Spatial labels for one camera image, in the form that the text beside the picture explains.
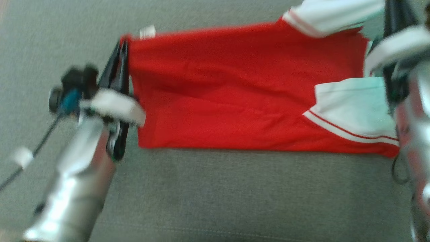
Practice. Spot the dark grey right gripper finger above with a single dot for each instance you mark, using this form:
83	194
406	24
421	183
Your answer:
392	16
410	13

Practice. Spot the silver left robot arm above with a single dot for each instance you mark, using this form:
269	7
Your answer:
77	181

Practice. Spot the red and white garment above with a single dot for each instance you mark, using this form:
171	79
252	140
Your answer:
228	90

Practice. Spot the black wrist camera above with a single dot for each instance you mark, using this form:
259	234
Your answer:
74	89
396	90

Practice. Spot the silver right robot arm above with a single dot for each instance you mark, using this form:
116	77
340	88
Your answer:
418	144

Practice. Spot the large grey fabric sofa chaise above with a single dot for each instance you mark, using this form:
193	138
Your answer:
235	195

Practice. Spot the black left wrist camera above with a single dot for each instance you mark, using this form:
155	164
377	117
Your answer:
74	89

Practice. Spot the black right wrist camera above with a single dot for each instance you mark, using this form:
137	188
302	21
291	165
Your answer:
396	90

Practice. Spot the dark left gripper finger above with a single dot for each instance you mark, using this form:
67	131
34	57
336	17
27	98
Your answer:
112	70
125	72

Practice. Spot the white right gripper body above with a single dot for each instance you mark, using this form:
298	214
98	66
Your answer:
396	45

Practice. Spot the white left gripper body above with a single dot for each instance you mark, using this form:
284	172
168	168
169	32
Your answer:
117	107

